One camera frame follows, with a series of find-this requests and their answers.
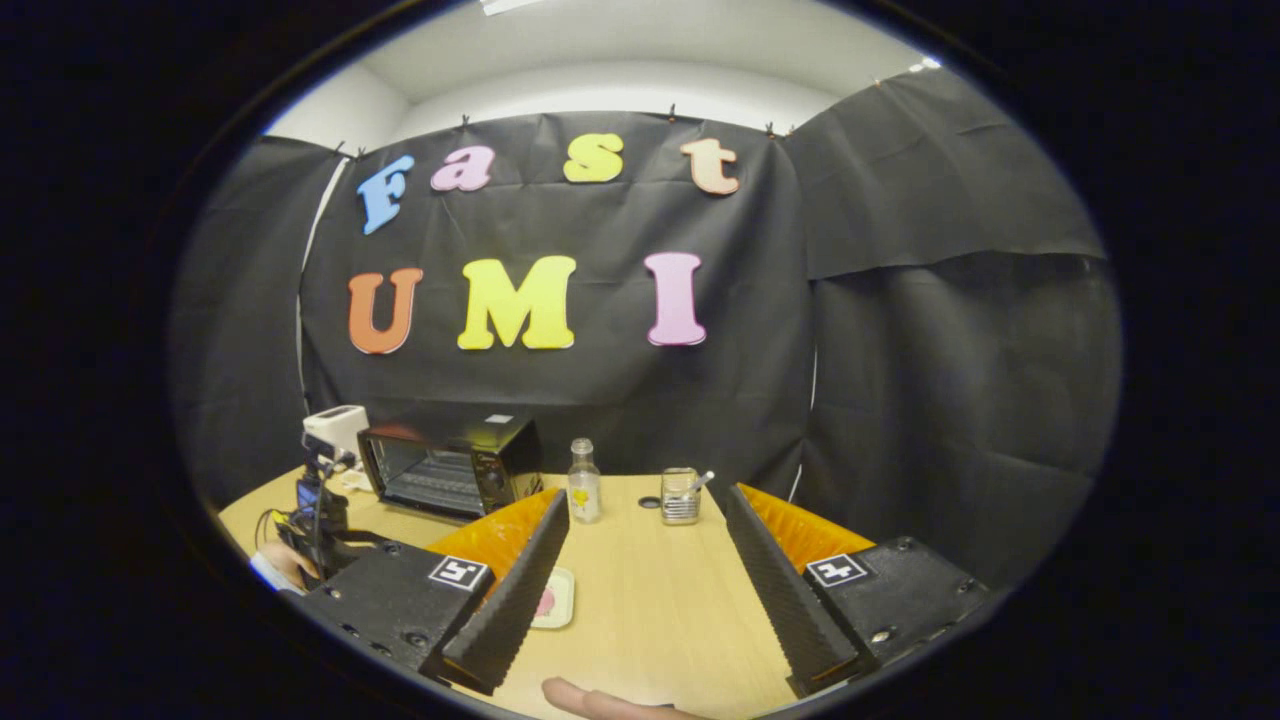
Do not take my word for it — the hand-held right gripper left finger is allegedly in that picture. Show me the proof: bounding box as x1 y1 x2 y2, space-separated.
283 487 571 697

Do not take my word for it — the black electric oven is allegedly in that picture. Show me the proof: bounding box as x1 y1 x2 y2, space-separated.
357 413 546 521

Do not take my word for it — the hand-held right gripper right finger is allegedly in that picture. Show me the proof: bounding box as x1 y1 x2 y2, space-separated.
722 483 991 698

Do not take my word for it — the white toaster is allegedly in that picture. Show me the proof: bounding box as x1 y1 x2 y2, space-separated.
303 405 370 466

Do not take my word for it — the clear bottle with yellow label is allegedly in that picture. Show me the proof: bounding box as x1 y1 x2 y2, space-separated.
567 438 603 525

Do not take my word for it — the white square plate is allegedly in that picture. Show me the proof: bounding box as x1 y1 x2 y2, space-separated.
530 567 577 630

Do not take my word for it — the glass seasoning jar with spoon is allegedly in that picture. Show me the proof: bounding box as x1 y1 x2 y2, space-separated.
660 467 716 527

